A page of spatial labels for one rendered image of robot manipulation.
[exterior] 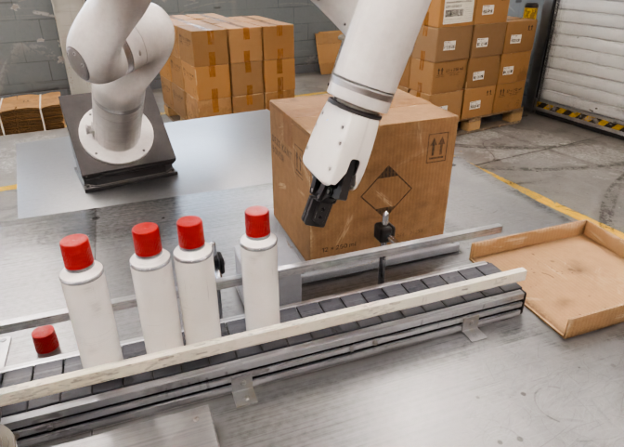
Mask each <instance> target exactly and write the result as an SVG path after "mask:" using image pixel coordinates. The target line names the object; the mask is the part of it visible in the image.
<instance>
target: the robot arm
mask: <svg viewBox="0 0 624 447"><path fill-rule="evenodd" d="M311 1H312V2H313V3H314V4H315V5H316V6H317V7H318V8H319V9H320V10H321V11H322V12H323V13H324V14H325V15H326V16H327V17H328V18H329V19H330V20H331V21H332V22H333V23H334V24H335V25H336V26H337V27H338V29H339V30H340V31H341V32H342V33H343V34H344V35H345V40H344V43H343V46H342V49H341V52H340V55H339V58H338V60H337V63H336V66H335V68H334V71H333V74H332V77H331V81H330V84H329V87H328V90H327V92H328V93H330V94H331V95H333V97H328V100H327V102H326V104H325V106H324V108H323V109H322V111H321V113H320V115H319V118H318V120H317V122H316V124H315V127H314V129H313V132H312V134H311V137H310V139H309V141H308V143H307V146H306V148H305V153H304V156H303V162H304V164H305V166H306V167H307V168H308V170H309V171H310V172H311V174H312V178H313V179H312V183H311V186H310V190H309V192H310V194H312V195H310V194H309V197H308V200H307V202H306V205H305V210H304V212H303V214H302V217H301V219H302V220H303V221H304V223H305V224H306V225H308V226H314V227H320V228H323V227H324V226H325V224H326V221H327V219H328V216H329V213H330V212H331V209H332V205H333V204H335V203H336V201H337V200H342V201H346V199H347V196H348V193H349V191H353V190H355V189H356V188H357V187H358V184H359V182H360V180H361V179H362V177H363V174H364V172H365V169H366V166H367V164H368V161H369V158H370V155H371V150H372V147H373V144H374V140H375V137H376V133H377V129H378V125H379V121H381V120H382V116H381V115H380V114H379V112H380V113H388V110H389V108H390V105H391V103H392V100H393V98H394V95H395V93H396V91H397V87H398V84H399V81H400V79H401V76H402V74H403V72H404V70H405V67H406V65H407V62H408V59H409V57H410V55H411V53H412V51H413V48H414V45H415V41H416V38H417V36H418V33H419V31H420V29H421V27H422V24H423V20H424V17H425V15H426V12H427V10H428V7H429V6H430V3H431V1H432V0H311ZM174 43H175V29H174V25H173V23H172V21H171V19H170V17H169V16H168V14H167V13H166V12H165V11H164V10H163V9H162V8H161V7H159V6H157V5H156V4H153V3H151V0H86V2H85V3H84V5H83V7H82V9H81V10H80V12H79V13H78V15H77V17H76V19H75V20H74V22H73V24H72V26H71V28H70V31H69V34H68V37H67V43H66V51H67V57H68V60H69V63H70V65H71V67H72V68H73V70H74V71H75V72H76V74H77V75H78V76H80V77H81V78H82V79H84V80H85V81H86V82H89V83H91V84H92V109H91V110H90V111H88V112H87V113H86V114H85V115H84V117H83V118H82V120H81V123H80V125H79V138H80V141H81V143H82V145H83V147H84V149H85V150H86V151H87V152H88V153H89V154H90V155H91V156H92V157H94V158H95V159H97V160H99V161H100V162H103V163H106V164H115V165H123V164H131V163H134V162H136V161H138V160H140V159H141V158H143V157H144V156H145V155H146V154H147V153H148V152H149V150H150V148H151V146H152V143H153V137H154V135H153V129H152V125H151V123H150V121H149V119H148V118H147V117H146V116H145V115H144V114H143V108H144V100H145V91H146V88H147V87H148V85H149V84H150V83H151V82H152V80H153V79H154V78H155V77H156V76H157V74H158V73H159V72H160V70H161V69H162V68H163V66H164V64H165V63H166V61H167V60H168V59H169V57H170V55H171V53H172V50H173V47H174Z"/></svg>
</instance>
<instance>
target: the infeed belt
mask: <svg viewBox="0 0 624 447"><path fill-rule="evenodd" d="M499 272H502V271H501V270H500V269H499V268H497V267H496V266H495V265H494V264H492V263H488V264H485V265H480V266H476V267H471V268H468V269H463V270H455V271H452V272H447V273H443V274H439V276H438V275H435V276H431V277H426V278H422V279H418V280H414V281H409V282H405V283H401V284H400V283H398V284H393V285H389V286H385V287H381V288H376V289H372V290H368V291H364V292H361V293H355V294H352V295H347V296H340V298H339V297H336V298H331V299H327V300H322V301H319V302H314V303H310V304H305V305H302V306H297V307H296V308H295V307H293V308H288V309H281V310H280V311H279V323H283V322H290V321H294V320H298V319H303V318H306V317H310V316H315V315H319V314H322V313H327V312H331V311H335V310H339V309H346V308H350V307H354V306H358V305H362V304H367V303H370V302H374V301H379V300H383V299H387V298H391V297H395V296H402V295H406V294H410V293H414V292H419V291H422V290H426V289H431V288H435V287H438V286H443V285H447V284H451V283H458V282H462V281H466V280H471V279H474V278H478V277H483V276H487V275H490V274H495V273H499ZM520 289H522V286H520V285H519V284H518V283H509V284H505V285H502V286H498V287H494V288H490V289H486V290H482V291H478V292H474V293H471V294H467V295H463V296H455V297H452V298H448V299H444V300H440V301H436V302H433V303H428V304H424V305H420V306H417V307H413V308H409V309H402V310H398V311H394V312H390V313H386V314H383V315H379V316H374V317H370V318H367V319H363V320H359V321H355V322H349V323H344V324H340V325H336V326H333V327H329V328H325V329H321V330H317V331H313V332H309V333H305V334H301V335H295V336H291V337H286V338H282V339H279V340H275V341H271V342H267V343H264V344H259V345H255V346H251V347H248V348H241V349H237V350H232V351H229V352H225V353H221V354H217V355H214V356H210V357H206V358H201V359H198V360H194V361H190V362H183V363H179V364H175V365H171V366H167V367H163V368H160V369H156V370H152V371H148V372H144V373H140V374H136V375H129V376H126V377H122V378H117V379H113V380H110V381H106V382H102V383H98V384H95V385H91V386H86V387H82V388H76V389H72V390H68V391H64V392H60V393H56V394H52V395H48V396H44V397H41V398H37V399H32V400H28V401H22V402H18V403H14V404H10V405H7V406H2V407H1V411H2V416H1V418H3V417H7V416H11V415H14V414H21V413H25V412H29V411H32V410H36V409H40V408H44V407H47V406H51V405H55V404H59V403H63V402H66V401H73V400H77V399H81V398H84V397H89V396H93V395H97V394H100V393H104V392H108V391H112V390H115V389H119V388H126V387H130V386H133V385H137V384H141V383H145V382H149V381H152V380H156V379H160V378H164V377H167V376H171V375H178V374H182V373H185V372H189V371H193V370H198V369H201V368H205V367H209V366H213V365H217V364H220V363H224V362H231V361H235V360H238V359H242V358H246V357H250V356H253V355H257V354H261V353H265V352H269V351H272V350H276V349H280V348H287V347H290V346H294V345H298V344H303V343H306V342H310V341H314V340H318V339H321V338H325V337H329V336H333V335H339V334H343V333H347V332H351V331H355V330H358V329H362V328H366V327H370V326H373V325H377V324H381V323H385V322H391V321H395V320H399V319H403V318H408V317H411V316H415V315H419V314H423V313H426V312H430V311H434V310H438V309H444V308H448V307H452V306H456V305H460V304H463V303H467V302H471V301H475V300H478V299H482V298H486V297H490V296H496V295H500V294H504V293H508V292H512V291H516V290H520ZM226 325H227V327H226ZM220 327H221V336H227V335H234V334H238V333H242V332H246V322H245V318H243V319H239V320H235V321H231V322H226V324H225V323H224V322H223V323H220ZM122 349H123V350H122V354H123V359H124V360H126V359H130V358H135V357H138V356H142V355H147V351H146V347H145V341H139V342H136V343H131V344H127V345H123V346H122ZM33 368H34V370H33ZM83 369H84V367H83V365H82V361H81V357H80V355H77V356H73V357H69V358H65V363H64V360H63V359H60V360H56V361H52V362H45V363H40V364H36V365H35V366H34V367H33V365H32V366H28V367H23V368H19V369H15V370H11V371H6V372H4V375H3V373H0V388H6V387H10V386H14V385H18V384H22V383H26V382H31V381H34V380H38V379H42V378H47V377H50V376H54V375H62V374H66V373H70V372H74V371H78V370H83ZM2 377H3V378H2Z"/></svg>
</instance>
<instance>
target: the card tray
mask: <svg viewBox="0 0 624 447"><path fill-rule="evenodd" d="M469 260H470V261H472V262H473V263H476V262H481V261H486V262H489V263H492V264H494V265H495V266H496V267H497V268H499V269H500V270H501V271H507V270H514V269H519V268H524V269H525V270H527V272H526V279H525V280H524V281H521V282H517V283H518V284H519V285H520V286H522V289H523V290H524V291H526V301H525V305H524V306H525V307H526V308H528V309H529V310H530V311H531V312H533V313H534V314H535V315H536V316H537V317H539V318H540V319H541V320H542V321H543V322H545V323H546V324H547V325H548V326H550V327H551V328H552V329H553V330H554V331H555V332H556V333H557V334H558V335H560V336H561V337H562V338H563V339H567V338H570V337H573V336H576V335H582V334H586V333H588V332H591V331H595V330H598V329H602V328H605V327H607V326H611V325H614V324H618V323H621V322H624V240H623V239H621V238H620V237H618V236H617V235H615V234H613V233H612V232H610V231H608V230H605V229H603V228H602V227H600V226H598V225H596V224H594V223H593V222H591V221H589V220H588V219H583V220H579V221H574V222H569V223H565V224H561V225H556V226H551V227H547V228H542V229H537V230H530V231H525V232H520V233H516V234H511V235H507V236H502V237H498V238H493V239H488V240H484V241H479V242H475V243H472V245H471V251H470V256H469Z"/></svg>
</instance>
